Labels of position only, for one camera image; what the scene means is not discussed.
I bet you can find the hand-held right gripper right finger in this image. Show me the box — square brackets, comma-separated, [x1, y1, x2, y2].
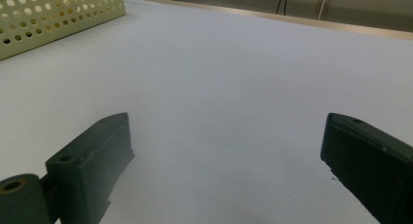
[319, 112, 413, 224]

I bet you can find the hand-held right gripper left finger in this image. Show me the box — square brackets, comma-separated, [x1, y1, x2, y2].
[45, 112, 136, 224]

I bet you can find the pale green perforated plastic basket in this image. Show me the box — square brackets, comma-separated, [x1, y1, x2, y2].
[0, 0, 127, 62]

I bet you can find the white vertical pole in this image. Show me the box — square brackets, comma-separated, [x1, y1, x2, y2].
[317, 0, 329, 21]

